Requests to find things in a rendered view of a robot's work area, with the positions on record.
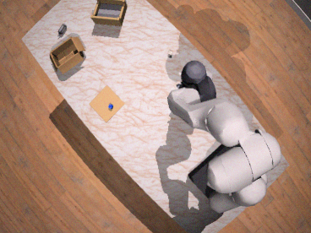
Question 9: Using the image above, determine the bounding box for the tan square mat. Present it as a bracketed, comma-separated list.
[90, 86, 124, 122]

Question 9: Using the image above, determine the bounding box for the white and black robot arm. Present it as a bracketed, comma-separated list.
[167, 61, 281, 214]

